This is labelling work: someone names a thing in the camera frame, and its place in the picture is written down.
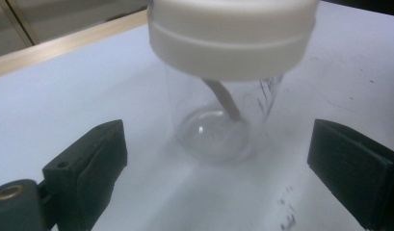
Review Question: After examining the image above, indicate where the white conduit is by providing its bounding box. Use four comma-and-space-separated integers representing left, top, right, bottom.
4, 0, 36, 46

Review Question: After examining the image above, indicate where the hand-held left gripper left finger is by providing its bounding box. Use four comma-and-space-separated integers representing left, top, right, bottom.
42, 118, 128, 231

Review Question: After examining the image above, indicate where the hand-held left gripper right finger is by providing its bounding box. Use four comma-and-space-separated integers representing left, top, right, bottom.
306, 118, 394, 231

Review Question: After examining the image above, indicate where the white cup lid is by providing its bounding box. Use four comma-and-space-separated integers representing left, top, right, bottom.
146, 0, 320, 82

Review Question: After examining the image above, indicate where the beige straw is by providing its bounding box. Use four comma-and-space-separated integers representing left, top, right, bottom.
202, 78, 244, 123

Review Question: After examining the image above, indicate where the clear glass cup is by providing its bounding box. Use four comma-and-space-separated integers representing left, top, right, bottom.
164, 64, 284, 166

